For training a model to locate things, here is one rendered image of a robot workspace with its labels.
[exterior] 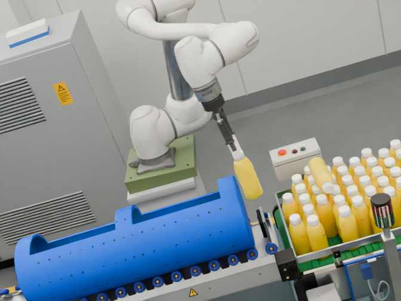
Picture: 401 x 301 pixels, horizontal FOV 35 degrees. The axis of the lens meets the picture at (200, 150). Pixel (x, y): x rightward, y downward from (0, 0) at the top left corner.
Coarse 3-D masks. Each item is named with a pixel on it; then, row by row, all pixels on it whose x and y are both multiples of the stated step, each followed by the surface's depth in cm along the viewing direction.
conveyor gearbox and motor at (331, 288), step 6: (318, 288) 232; (324, 288) 231; (330, 288) 230; (336, 288) 229; (306, 294) 232; (312, 294) 230; (318, 294) 229; (324, 294) 229; (330, 294) 228; (336, 294) 227; (312, 300) 228; (318, 300) 227; (324, 300) 226; (330, 300) 226; (336, 300) 225
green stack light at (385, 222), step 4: (392, 212) 202; (376, 216) 202; (388, 216) 201; (392, 216) 202; (376, 220) 203; (380, 220) 202; (384, 220) 202; (388, 220) 202; (392, 220) 202; (376, 224) 205; (380, 224) 203; (384, 224) 202; (388, 224) 202; (392, 224) 203; (384, 228) 203
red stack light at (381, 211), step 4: (388, 204) 199; (372, 208) 202; (376, 208) 200; (380, 208) 199; (384, 208) 199; (388, 208) 200; (392, 208) 201; (372, 212) 203; (376, 212) 201; (380, 212) 200; (384, 212) 200; (388, 212) 200; (380, 216) 201; (384, 216) 201
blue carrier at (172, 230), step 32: (224, 192) 234; (128, 224) 236; (160, 224) 233; (192, 224) 231; (224, 224) 230; (32, 256) 238; (64, 256) 236; (96, 256) 234; (128, 256) 234; (160, 256) 234; (192, 256) 235; (32, 288) 237; (64, 288) 238; (96, 288) 241
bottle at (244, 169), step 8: (240, 160) 221; (248, 160) 222; (240, 168) 221; (248, 168) 222; (240, 176) 223; (248, 176) 222; (256, 176) 225; (240, 184) 225; (248, 184) 223; (256, 184) 224; (248, 192) 225; (256, 192) 225
